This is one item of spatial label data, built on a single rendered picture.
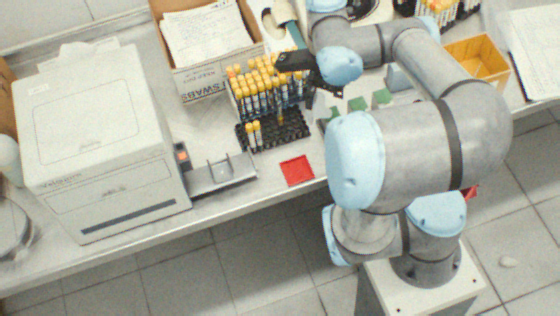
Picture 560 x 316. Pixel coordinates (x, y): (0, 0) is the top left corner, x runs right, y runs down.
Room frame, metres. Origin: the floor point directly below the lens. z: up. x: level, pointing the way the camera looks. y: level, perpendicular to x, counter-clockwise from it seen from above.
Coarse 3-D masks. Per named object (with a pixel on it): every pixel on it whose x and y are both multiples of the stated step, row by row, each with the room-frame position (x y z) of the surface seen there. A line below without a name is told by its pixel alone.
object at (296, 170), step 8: (288, 160) 0.74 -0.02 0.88; (296, 160) 0.74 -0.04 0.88; (304, 160) 0.74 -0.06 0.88; (288, 168) 0.72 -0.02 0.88; (296, 168) 0.72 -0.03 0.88; (304, 168) 0.72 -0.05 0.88; (288, 176) 0.70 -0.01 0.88; (296, 176) 0.70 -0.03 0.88; (304, 176) 0.70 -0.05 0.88; (312, 176) 0.69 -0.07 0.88; (288, 184) 0.68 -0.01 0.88
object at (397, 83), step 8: (392, 64) 0.92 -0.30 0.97; (392, 72) 0.90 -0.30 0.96; (400, 72) 0.90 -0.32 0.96; (384, 80) 0.94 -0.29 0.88; (392, 80) 0.90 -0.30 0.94; (400, 80) 0.90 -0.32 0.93; (408, 80) 0.90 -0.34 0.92; (392, 88) 0.90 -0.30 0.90; (400, 88) 0.90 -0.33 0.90; (408, 88) 0.90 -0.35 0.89; (392, 96) 0.89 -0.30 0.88; (400, 96) 0.88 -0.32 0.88
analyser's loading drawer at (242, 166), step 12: (228, 156) 0.74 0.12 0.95; (240, 156) 0.75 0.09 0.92; (252, 156) 0.74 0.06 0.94; (204, 168) 0.73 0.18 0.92; (216, 168) 0.73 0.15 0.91; (228, 168) 0.73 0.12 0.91; (240, 168) 0.72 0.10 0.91; (252, 168) 0.72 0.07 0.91; (192, 180) 0.71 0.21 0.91; (204, 180) 0.70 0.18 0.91; (216, 180) 0.70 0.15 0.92; (228, 180) 0.69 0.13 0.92; (240, 180) 0.69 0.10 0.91; (192, 192) 0.68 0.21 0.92
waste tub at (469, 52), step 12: (480, 36) 0.97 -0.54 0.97; (444, 48) 0.95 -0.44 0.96; (456, 48) 0.96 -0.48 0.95; (468, 48) 0.97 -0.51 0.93; (480, 48) 0.98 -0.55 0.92; (492, 48) 0.94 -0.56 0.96; (468, 60) 0.97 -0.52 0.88; (480, 60) 0.96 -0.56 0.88; (492, 60) 0.92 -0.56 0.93; (504, 60) 0.88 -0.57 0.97; (468, 72) 0.93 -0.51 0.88; (480, 72) 0.92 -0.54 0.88; (492, 72) 0.91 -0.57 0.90; (504, 72) 0.85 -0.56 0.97; (492, 84) 0.84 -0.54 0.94; (504, 84) 0.85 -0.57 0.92
